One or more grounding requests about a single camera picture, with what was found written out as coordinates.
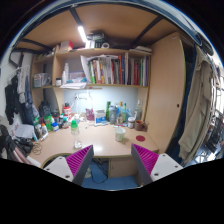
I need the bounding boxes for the wooden wall shelf unit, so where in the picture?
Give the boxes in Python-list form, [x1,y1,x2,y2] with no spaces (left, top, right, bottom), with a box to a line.
[32,48,151,112]

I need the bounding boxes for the white plastic cup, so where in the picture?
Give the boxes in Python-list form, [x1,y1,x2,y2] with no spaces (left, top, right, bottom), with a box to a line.
[115,127,126,142]

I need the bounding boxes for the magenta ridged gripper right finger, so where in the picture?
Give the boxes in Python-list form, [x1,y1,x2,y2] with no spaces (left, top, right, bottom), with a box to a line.
[130,143,184,187]

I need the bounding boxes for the fluorescent tube lamp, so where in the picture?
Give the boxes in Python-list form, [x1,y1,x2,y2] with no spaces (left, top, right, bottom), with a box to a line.
[78,26,87,43]

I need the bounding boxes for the clear tall plastic bottle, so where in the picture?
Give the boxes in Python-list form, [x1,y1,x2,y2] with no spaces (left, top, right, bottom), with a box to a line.
[135,99,142,120]

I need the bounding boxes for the black cable coil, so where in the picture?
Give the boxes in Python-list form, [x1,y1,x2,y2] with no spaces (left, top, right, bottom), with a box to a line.
[30,141,44,156]

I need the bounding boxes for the green detergent bottle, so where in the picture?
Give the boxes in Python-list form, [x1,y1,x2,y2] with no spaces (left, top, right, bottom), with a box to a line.
[44,115,53,131]

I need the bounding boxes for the beige hanging coat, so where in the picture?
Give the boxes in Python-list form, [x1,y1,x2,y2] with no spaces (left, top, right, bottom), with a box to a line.
[179,47,213,164]

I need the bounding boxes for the stack of white papers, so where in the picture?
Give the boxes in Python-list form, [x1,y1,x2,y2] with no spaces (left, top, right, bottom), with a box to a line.
[60,82,86,90]

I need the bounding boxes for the brown ceramic mug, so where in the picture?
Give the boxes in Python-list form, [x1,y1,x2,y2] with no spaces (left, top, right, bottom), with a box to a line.
[135,120,144,131]

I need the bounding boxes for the green tall bottle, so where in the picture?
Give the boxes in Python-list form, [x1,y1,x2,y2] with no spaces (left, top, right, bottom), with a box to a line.
[106,101,111,121]

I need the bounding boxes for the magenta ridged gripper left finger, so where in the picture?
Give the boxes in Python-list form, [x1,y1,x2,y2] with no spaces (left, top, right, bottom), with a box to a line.
[43,144,95,187]

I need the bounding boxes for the dark hanging clothes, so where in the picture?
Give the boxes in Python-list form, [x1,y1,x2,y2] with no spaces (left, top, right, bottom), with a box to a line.
[5,66,33,125]

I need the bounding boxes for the clear bottle green cap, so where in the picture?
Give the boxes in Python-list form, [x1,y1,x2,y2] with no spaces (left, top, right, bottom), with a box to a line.
[70,119,83,150]

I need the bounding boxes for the row of books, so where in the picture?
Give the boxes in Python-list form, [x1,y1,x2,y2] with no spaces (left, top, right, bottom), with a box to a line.
[85,52,149,87]

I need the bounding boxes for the wooden wardrobe door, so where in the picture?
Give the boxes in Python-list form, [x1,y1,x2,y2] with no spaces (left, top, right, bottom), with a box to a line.
[145,32,186,153]

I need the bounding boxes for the round red coaster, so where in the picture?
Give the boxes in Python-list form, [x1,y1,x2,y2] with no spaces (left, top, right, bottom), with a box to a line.
[136,135,145,142]

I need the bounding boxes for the blue white tissue pack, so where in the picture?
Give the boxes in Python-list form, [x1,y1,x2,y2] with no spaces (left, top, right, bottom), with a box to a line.
[95,110,106,124]

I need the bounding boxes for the clear plastic storage box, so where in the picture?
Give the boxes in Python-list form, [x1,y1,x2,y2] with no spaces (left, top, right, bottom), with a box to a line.
[33,73,48,88]

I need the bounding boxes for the white bottle on shelf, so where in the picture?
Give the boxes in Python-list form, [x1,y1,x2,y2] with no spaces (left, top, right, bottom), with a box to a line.
[64,63,69,82]

